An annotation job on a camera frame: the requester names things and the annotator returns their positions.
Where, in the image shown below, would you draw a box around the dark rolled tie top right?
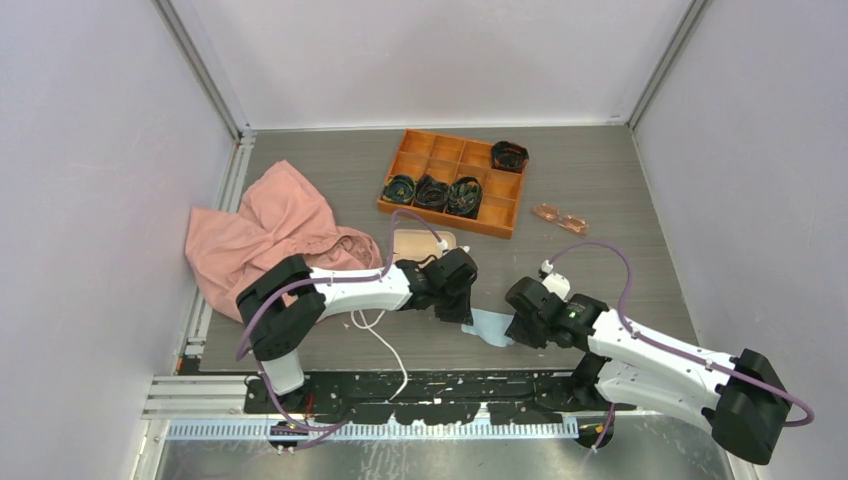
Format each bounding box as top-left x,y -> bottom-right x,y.
490,140 -> 529,173

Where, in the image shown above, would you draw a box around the pink transparent sunglasses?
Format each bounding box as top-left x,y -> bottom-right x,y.
532,203 -> 589,236

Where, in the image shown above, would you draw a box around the dark floral rolled tie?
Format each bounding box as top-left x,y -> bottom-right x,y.
380,174 -> 417,205

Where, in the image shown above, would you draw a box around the light blue cleaning cloth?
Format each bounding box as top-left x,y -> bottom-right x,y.
461,308 -> 514,348

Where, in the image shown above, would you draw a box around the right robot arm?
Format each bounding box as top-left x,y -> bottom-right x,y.
505,277 -> 790,465

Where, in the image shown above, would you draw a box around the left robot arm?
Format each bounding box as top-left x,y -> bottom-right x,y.
236,247 -> 478,414

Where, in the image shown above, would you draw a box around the white drawstring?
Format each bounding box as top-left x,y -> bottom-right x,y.
350,310 -> 409,401

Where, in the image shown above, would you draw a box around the pink shorts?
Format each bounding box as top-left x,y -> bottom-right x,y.
185,161 -> 383,322

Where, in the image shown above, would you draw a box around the orange wooden divider tray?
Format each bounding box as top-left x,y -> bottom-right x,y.
377,129 -> 530,239

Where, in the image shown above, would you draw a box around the pink glasses case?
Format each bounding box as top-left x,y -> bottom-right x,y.
393,229 -> 457,263

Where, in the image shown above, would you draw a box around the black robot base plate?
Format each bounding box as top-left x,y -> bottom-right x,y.
278,370 -> 609,425

